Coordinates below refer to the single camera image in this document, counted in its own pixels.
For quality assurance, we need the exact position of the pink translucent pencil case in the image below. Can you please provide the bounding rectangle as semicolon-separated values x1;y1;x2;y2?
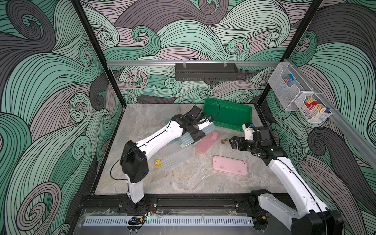
195;131;221;154

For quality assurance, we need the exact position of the teal ribbed pencil case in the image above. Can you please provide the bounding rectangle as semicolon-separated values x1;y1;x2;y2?
179;121;215;146

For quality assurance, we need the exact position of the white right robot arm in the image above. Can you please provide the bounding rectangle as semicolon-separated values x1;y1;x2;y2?
229;126;345;235

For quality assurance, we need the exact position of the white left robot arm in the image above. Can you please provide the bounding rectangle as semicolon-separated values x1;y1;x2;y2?
119;105;214;204

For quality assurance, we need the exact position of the pink flat lidded box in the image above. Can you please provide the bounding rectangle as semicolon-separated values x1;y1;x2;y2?
212;156;248;176

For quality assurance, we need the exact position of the green plastic storage box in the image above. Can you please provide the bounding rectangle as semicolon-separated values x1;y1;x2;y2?
203;98;252;132

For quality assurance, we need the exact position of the clear ribbed pencil case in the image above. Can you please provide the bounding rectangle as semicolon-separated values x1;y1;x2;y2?
161;147;194;171

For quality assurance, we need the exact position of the red box in bin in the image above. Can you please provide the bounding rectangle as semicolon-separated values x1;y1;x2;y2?
304;97;320;110

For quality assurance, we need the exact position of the blue packet in bin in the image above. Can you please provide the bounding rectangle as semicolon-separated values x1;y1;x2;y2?
284;73;295;87

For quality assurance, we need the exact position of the black wall shelf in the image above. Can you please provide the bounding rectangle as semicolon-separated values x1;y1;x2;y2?
175;63;239;85

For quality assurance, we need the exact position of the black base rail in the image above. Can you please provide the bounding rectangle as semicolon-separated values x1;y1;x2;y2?
78;193;261;215

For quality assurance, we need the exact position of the clear wall bin near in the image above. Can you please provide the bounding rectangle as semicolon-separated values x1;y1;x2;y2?
294;91;332;123

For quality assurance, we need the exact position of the aluminium wall rail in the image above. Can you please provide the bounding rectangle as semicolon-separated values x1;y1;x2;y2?
106;60;279;67

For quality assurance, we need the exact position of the white slotted cable duct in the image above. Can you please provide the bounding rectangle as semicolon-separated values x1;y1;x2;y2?
82;215;254;227

